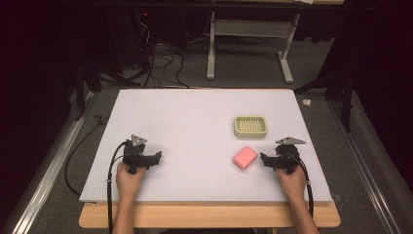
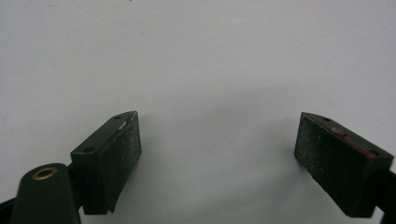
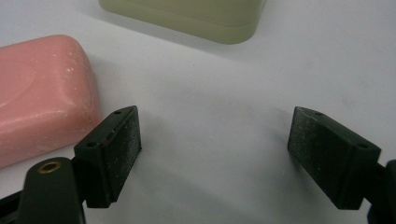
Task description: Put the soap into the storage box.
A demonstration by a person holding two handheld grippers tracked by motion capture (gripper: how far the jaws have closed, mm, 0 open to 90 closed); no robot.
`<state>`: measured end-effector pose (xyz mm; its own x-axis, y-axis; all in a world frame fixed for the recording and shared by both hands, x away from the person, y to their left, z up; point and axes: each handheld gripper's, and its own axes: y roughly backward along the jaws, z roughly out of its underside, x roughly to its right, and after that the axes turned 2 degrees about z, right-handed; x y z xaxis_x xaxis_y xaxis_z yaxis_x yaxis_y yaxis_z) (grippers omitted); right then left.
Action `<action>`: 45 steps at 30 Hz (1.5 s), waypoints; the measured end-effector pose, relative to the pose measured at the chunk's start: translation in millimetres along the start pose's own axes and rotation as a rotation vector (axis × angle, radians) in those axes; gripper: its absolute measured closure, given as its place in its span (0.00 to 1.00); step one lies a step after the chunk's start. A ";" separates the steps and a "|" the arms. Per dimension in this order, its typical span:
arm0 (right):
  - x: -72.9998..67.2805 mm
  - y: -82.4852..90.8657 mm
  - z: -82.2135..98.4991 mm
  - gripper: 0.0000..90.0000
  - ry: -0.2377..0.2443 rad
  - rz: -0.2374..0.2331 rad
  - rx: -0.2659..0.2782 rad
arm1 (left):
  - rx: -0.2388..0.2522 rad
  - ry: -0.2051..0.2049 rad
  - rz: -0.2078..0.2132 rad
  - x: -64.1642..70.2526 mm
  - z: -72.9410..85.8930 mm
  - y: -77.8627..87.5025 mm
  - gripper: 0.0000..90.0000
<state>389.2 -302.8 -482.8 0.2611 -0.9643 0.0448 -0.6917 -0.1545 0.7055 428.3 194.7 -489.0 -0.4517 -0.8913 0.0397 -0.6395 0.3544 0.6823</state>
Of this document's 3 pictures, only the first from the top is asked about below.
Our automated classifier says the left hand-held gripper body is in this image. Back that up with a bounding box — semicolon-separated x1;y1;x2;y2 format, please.
122;134;151;175

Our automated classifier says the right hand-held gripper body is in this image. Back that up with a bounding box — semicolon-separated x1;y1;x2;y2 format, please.
274;136;307;176

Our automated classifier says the pink soap bar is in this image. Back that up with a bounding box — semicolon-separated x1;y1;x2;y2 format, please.
232;145;259;171

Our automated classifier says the pale green soap dish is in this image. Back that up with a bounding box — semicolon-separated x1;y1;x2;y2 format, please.
233;115;269;139

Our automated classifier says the person's left hand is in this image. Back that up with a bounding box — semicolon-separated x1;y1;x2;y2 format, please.
115;161;147;200

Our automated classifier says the person's right hand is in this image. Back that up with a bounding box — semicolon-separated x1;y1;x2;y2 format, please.
276;165;309;203

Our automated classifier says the white table board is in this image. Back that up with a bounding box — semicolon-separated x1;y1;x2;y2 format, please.
79;88;334;205

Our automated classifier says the wooden table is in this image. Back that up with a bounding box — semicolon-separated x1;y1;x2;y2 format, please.
78;200;342;229

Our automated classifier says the black metal stand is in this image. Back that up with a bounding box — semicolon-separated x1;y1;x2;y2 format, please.
292;62;356;134
73;59;142;122

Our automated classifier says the dark computer tower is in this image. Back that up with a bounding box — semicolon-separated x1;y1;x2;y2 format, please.
106;8;157;70

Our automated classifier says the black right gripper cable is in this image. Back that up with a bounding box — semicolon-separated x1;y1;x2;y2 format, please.
293;152;316;218

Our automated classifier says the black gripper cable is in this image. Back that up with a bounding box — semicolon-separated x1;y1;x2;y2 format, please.
293;152;316;218
106;139;131;234

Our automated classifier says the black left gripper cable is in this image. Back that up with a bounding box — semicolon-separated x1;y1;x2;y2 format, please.
106;139;131;234

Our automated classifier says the black floor cable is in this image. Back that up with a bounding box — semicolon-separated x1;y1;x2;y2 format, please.
63;115;110;197

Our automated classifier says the aluminium rail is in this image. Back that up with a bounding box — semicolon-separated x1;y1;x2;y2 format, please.
9;92;96;234
326;99;405;234

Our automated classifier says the tangle of black cables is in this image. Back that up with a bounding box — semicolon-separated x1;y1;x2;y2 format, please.
131;19;191;90

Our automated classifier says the white metal desk frame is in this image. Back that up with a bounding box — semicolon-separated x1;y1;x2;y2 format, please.
206;11;302;85

